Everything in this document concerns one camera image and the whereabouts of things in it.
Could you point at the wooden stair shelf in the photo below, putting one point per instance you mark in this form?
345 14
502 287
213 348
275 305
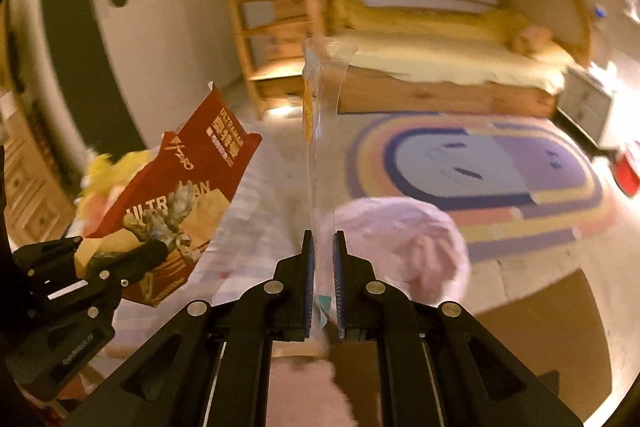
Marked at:
272 22

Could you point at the wooden bunk bed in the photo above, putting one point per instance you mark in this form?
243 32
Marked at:
440 72

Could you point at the yellow blanket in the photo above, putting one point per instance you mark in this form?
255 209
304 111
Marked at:
425 19

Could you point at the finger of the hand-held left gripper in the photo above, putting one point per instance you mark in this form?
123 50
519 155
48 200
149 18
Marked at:
127 259
47 254

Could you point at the trash bin with plastic liner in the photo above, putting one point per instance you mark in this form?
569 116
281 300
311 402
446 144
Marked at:
400 242

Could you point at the yellow paper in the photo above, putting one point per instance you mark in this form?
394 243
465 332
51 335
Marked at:
110 174

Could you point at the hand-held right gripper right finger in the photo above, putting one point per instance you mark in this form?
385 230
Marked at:
337 269

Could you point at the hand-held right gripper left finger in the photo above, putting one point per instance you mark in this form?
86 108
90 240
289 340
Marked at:
309 259

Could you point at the white nightstand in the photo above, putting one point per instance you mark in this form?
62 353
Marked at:
585 104

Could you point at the oval pastel rug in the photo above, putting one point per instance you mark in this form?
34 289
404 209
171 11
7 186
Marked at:
480 167

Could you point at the wooden dresser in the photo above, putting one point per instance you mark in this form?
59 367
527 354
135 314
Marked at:
30 187

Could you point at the beige plush toy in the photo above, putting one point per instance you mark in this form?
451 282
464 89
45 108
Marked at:
532 39

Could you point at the red bin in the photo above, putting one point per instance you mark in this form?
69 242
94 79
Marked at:
629 174

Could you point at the white wardrobe with round holes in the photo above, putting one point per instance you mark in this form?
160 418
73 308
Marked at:
165 47

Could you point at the white checked cloth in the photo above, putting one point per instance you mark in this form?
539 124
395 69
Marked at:
260 217

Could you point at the red printed paper bag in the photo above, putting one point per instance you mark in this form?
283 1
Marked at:
200 167

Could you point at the pink fluffy cloth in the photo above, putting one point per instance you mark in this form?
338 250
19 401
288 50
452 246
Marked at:
310 392

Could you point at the clear plastic wrapper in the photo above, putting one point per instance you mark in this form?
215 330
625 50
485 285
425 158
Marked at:
322 77

